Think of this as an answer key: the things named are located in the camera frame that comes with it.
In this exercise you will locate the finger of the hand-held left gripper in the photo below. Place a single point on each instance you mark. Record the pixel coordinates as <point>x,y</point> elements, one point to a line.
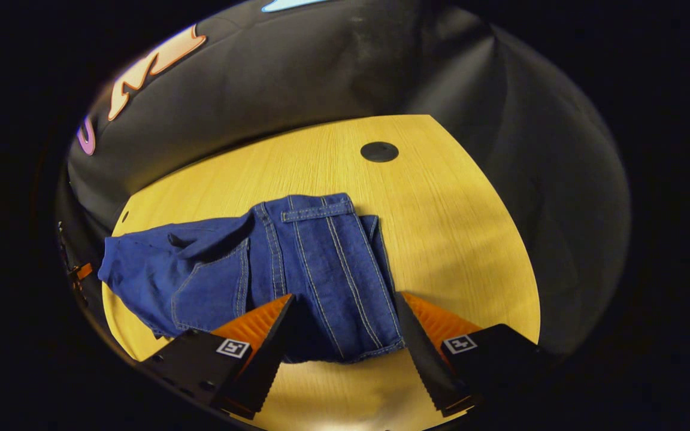
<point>84,271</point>

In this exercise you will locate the black backdrop cloth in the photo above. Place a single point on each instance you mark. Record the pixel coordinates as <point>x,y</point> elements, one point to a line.
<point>321,72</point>

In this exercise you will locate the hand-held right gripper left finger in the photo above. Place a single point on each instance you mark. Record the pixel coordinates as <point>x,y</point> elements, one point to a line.
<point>270,359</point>

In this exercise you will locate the blue denim jeans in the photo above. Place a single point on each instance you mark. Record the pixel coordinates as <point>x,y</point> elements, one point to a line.
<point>321,257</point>

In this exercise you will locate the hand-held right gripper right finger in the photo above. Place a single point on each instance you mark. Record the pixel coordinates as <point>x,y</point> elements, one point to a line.
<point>423,359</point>

